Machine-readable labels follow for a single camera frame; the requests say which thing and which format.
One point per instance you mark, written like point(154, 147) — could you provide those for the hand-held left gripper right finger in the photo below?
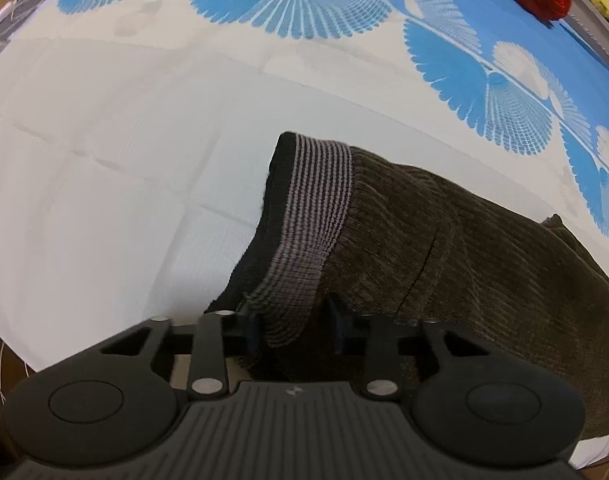
point(340, 332)

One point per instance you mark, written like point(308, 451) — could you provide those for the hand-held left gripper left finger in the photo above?
point(254, 332)

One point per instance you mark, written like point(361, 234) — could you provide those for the blue printed bed sheet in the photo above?
point(134, 185)

